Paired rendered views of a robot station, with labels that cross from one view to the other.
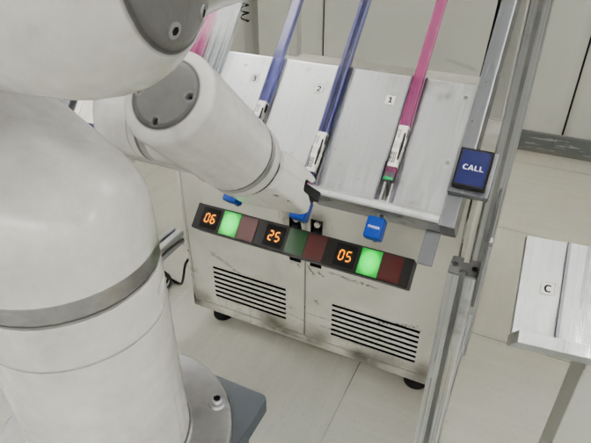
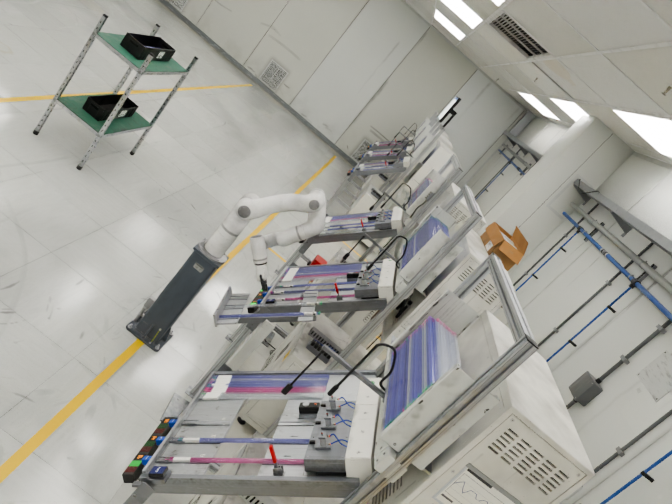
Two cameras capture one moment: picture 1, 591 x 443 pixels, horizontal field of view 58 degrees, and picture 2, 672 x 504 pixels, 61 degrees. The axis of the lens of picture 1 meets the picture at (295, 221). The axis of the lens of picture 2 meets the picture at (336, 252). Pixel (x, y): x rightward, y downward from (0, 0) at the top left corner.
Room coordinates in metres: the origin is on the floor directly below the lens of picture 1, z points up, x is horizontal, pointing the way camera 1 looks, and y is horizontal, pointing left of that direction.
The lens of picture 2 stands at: (-0.82, -2.76, 2.22)
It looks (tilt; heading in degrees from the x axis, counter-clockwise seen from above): 18 degrees down; 59
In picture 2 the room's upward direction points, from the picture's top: 41 degrees clockwise
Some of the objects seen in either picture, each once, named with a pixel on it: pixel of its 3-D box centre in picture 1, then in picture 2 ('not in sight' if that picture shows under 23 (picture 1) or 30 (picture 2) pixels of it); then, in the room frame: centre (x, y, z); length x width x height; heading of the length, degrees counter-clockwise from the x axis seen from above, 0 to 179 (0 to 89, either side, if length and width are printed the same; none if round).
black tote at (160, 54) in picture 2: not in sight; (149, 47); (-0.45, 2.18, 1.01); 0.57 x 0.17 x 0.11; 64
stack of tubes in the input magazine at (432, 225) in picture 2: not in sight; (425, 247); (1.15, -0.16, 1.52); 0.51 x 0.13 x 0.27; 64
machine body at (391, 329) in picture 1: (353, 205); (313, 390); (1.29, -0.16, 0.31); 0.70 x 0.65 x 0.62; 64
